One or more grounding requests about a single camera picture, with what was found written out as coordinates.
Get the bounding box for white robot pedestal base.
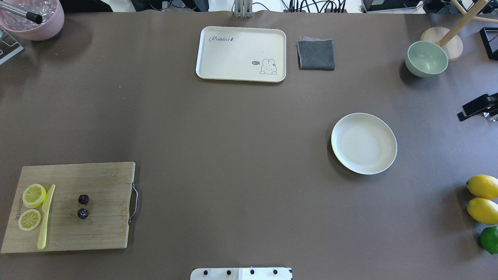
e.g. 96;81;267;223
190;266;293;280

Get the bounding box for yellow plastic knife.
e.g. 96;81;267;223
36;184;56;250

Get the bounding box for green lime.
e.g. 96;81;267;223
480;226;498;254

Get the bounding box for cream round plate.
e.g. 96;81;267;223
331;113;397;175

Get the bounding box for cream rabbit tray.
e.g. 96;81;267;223
196;26;287;83

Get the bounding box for white cup rack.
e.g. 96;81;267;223
0;27;24;65

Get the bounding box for wooden glass drying stand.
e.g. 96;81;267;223
420;0;498;62

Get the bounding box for pink bowl with ice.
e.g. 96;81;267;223
0;0;65;41

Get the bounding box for yellow lemon outer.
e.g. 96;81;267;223
466;174;498;199

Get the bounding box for lemon slice lower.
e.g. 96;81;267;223
18;209;42;231

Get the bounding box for wine glass rack tray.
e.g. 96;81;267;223
479;27;498;61

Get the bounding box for aluminium frame post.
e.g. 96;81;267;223
233;0;253;18

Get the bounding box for yellow lemon near lime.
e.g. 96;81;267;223
466;198;498;225

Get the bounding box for lemon slice upper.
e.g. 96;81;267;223
22;183;47;209

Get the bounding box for dark cherry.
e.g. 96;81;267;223
78;194;89;205
77;208;89;219

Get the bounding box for grey folded cloth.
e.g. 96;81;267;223
296;37;335;71

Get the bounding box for lemon slice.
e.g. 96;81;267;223
18;209;42;231
22;183;47;209

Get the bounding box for mint green bowl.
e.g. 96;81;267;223
404;41;449;78

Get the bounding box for steel muddler in bowl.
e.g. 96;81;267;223
0;1;43;25

